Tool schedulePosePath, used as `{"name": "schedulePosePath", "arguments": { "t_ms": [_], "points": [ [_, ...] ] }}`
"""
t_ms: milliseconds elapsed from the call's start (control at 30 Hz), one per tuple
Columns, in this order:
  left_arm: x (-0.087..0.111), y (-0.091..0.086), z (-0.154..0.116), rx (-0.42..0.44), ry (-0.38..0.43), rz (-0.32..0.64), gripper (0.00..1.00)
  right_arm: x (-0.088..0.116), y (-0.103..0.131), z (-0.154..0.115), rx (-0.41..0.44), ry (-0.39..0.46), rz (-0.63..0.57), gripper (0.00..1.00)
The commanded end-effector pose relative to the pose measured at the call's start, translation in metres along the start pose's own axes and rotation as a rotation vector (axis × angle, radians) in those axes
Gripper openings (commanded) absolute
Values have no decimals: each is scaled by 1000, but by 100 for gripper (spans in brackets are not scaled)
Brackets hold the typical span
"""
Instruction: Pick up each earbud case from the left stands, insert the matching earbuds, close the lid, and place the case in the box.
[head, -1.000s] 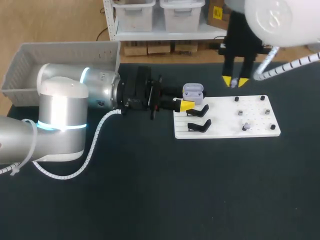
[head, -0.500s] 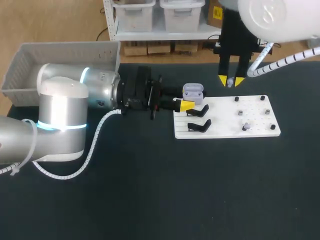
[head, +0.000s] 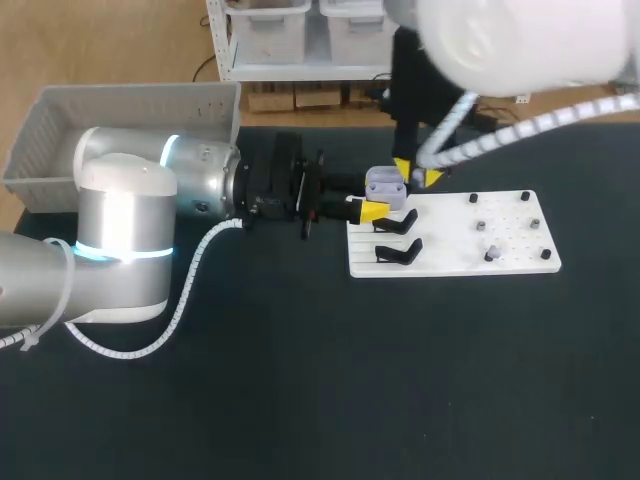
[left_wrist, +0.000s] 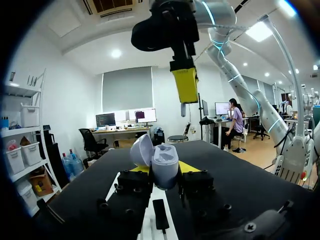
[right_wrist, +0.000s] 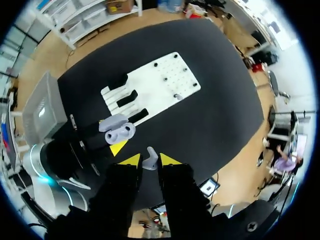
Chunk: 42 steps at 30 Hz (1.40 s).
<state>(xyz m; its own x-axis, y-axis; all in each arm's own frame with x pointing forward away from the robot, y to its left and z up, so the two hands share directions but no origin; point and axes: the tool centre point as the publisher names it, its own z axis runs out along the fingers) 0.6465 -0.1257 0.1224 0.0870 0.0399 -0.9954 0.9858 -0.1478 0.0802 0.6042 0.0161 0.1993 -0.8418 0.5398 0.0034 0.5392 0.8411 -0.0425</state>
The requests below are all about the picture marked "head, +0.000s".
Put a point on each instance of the clear plastic storage bin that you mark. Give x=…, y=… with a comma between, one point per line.
x=355, y=30
x=270, y=30

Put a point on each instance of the white metal shelf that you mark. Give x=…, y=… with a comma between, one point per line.
x=220, y=45

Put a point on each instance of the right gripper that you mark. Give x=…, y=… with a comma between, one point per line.
x=415, y=80

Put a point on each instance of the lavender earbud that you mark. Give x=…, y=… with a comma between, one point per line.
x=417, y=177
x=494, y=252

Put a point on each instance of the lavender earbud case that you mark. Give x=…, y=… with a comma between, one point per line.
x=385, y=189

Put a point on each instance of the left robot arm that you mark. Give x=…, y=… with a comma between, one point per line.
x=120, y=260

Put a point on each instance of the white plate with black stands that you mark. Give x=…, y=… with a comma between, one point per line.
x=450, y=250

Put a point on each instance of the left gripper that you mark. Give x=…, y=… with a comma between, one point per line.
x=272, y=185

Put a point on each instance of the grey slotted basket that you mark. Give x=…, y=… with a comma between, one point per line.
x=55, y=120

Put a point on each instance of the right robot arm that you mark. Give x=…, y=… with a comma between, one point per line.
x=520, y=40

